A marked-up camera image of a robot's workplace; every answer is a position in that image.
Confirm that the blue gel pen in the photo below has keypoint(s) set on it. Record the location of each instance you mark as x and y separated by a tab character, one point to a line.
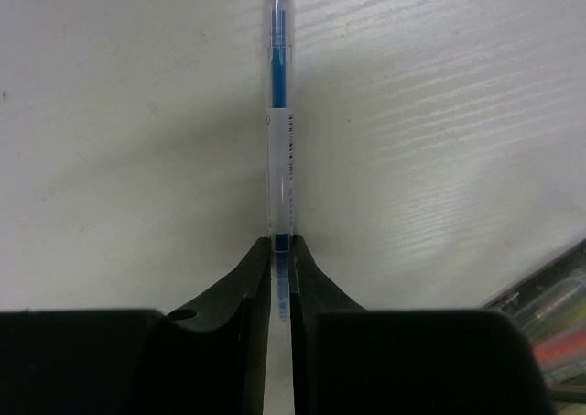
278	123

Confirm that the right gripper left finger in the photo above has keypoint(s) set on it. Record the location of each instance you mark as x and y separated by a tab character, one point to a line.
206	357

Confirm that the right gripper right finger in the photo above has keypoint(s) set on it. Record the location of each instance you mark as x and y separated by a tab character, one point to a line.
350	360

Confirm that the orange pen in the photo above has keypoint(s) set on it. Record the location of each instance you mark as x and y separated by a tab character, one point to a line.
566	345

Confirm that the clear desk organizer tray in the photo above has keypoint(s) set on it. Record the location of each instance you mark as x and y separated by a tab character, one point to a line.
549	301

